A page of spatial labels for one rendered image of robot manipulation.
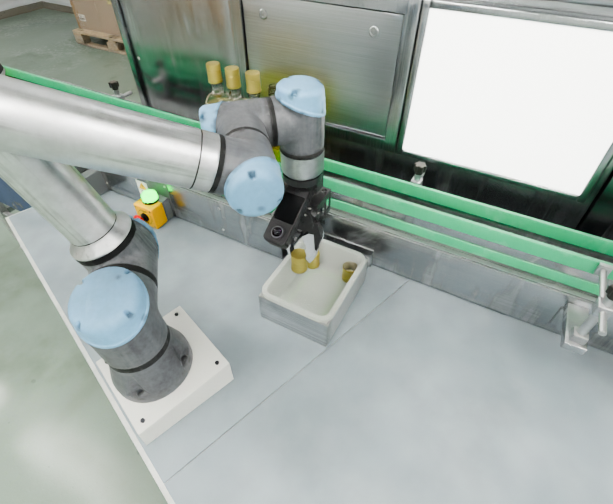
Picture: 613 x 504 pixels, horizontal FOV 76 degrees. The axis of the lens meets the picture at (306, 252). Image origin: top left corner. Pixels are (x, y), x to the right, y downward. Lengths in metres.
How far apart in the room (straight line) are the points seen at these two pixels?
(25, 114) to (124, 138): 0.09
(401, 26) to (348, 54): 0.14
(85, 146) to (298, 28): 0.69
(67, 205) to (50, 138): 0.23
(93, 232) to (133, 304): 0.14
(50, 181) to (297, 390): 0.57
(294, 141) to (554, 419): 0.71
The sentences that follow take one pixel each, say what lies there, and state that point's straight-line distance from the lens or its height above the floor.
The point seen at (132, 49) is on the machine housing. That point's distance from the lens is 1.53.
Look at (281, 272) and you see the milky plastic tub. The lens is 0.92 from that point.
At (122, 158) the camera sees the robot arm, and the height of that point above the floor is 1.28.
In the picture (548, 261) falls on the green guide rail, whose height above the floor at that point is 0.93.
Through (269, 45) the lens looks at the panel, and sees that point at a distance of 1.12.
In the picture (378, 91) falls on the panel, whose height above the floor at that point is 1.12.
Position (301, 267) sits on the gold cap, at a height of 0.91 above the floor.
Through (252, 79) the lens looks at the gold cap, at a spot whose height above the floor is 1.15.
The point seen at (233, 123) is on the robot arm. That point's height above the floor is 1.25.
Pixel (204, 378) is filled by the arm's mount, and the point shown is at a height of 0.81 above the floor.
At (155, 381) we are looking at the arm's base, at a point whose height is 0.85.
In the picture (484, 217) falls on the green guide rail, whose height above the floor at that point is 0.94.
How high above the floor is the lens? 1.51
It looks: 45 degrees down
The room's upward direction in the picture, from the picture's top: straight up
